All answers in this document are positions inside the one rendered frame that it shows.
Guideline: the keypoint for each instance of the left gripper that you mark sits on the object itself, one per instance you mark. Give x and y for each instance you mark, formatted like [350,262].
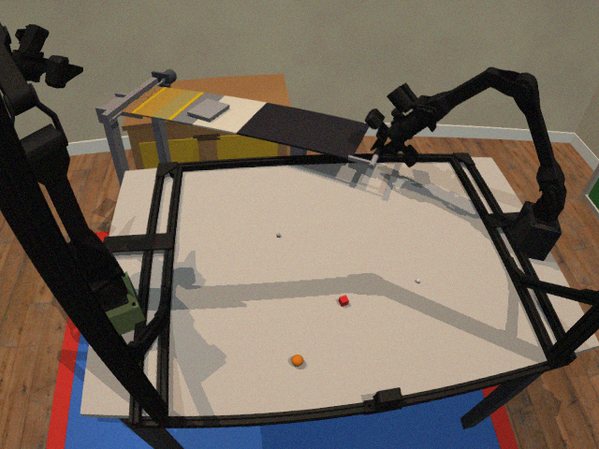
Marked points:
[58,70]

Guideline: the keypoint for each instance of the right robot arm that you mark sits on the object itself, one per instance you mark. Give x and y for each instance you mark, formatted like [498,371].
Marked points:
[524,90]

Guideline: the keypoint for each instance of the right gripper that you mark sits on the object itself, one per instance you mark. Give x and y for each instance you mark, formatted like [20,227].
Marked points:
[398,133]

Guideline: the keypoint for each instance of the orange ball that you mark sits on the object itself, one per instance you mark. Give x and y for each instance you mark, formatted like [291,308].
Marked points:
[297,360]

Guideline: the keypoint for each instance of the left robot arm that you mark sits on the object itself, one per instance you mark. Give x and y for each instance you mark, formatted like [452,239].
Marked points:
[48,157]

